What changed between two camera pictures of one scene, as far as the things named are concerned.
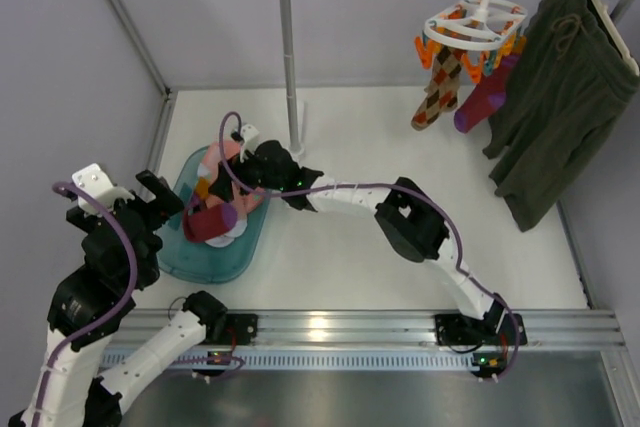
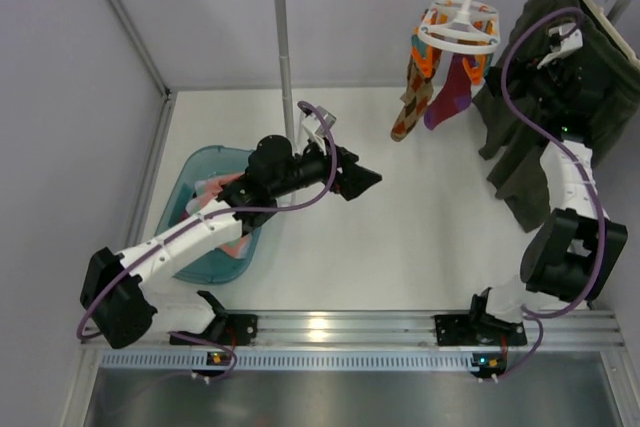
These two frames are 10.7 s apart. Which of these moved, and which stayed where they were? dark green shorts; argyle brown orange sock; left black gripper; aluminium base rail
Moved: argyle brown orange sock; left black gripper
Stayed: aluminium base rail; dark green shorts
